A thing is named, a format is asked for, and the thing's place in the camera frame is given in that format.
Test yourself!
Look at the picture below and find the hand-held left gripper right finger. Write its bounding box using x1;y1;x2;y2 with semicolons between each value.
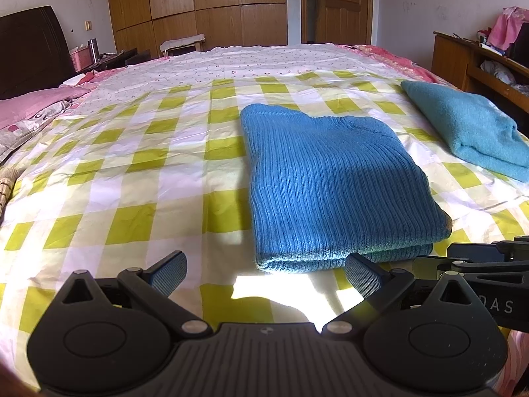
320;252;480;337

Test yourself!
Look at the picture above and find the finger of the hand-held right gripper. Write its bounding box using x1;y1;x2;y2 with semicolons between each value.
412;255;529;288
447;235;529;263

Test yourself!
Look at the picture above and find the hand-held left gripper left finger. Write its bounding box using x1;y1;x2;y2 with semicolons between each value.
52;250;213;337

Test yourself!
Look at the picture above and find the blue striped knit sweater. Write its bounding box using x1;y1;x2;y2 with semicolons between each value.
240;103;454;275

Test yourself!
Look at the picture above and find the teal fuzzy folded cloth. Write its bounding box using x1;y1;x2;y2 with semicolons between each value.
400;79;529;184

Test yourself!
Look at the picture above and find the white crumpled cloth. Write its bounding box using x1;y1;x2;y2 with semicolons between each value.
479;60;518;86

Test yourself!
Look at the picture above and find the wooden desk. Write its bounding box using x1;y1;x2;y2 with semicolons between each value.
431;30;529;113

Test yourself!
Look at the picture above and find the white printed pillow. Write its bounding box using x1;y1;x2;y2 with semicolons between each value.
0;99;83;164

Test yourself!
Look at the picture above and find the black television set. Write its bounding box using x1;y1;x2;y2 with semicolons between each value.
504;21;529;61

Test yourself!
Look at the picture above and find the pink pillow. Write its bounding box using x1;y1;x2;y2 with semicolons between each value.
0;86;92;131

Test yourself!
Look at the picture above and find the dark wooden nightstand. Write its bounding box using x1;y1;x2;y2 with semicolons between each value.
83;47;150;71

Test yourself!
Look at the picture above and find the pink cloth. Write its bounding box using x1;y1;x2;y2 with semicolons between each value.
487;6;529;51

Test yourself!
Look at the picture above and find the white floral bedsheet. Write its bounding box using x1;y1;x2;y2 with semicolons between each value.
80;43;414;104

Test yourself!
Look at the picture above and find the pink plastic basket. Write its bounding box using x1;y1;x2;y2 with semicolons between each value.
69;45;94;72

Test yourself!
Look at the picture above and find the stool with white cloth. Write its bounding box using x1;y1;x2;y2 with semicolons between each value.
159;33;207;58

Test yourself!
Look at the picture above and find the dark wooden headboard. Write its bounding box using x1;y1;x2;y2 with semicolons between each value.
0;5;77;101

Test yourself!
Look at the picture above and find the wooden door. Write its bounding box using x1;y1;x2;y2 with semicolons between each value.
301;0;375;46

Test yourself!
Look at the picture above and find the wooden wardrobe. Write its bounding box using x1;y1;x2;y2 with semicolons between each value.
105;0;288;60

